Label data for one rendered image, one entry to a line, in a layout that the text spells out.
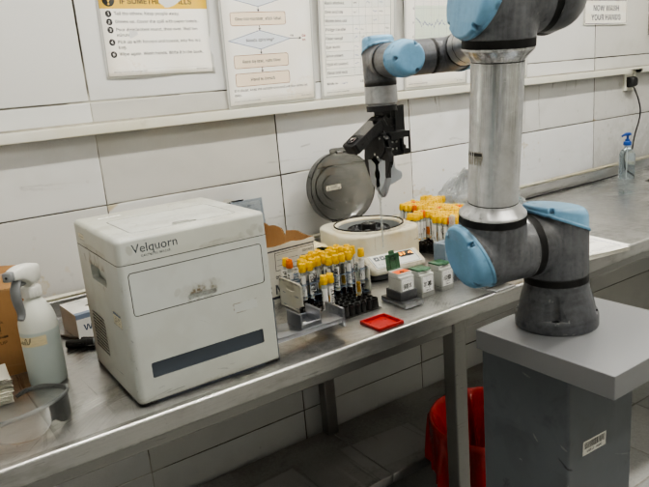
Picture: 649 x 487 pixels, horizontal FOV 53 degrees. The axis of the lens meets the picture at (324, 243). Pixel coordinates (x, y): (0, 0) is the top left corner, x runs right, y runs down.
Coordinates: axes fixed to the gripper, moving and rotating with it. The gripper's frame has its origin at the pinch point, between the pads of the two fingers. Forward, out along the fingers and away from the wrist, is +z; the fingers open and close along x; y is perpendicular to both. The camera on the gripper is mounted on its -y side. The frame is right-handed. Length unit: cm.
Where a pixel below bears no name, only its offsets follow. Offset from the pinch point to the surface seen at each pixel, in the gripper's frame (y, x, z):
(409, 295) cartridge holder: -1.2, -9.9, 23.2
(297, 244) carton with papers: -15.3, 14.7, 12.0
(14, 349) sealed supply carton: -81, 18, 20
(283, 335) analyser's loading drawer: -37.1, -12.8, 21.6
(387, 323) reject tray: -12.5, -15.2, 25.4
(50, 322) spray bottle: -75, 7, 13
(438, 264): 10.7, -7.5, 18.9
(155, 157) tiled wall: -36, 49, -11
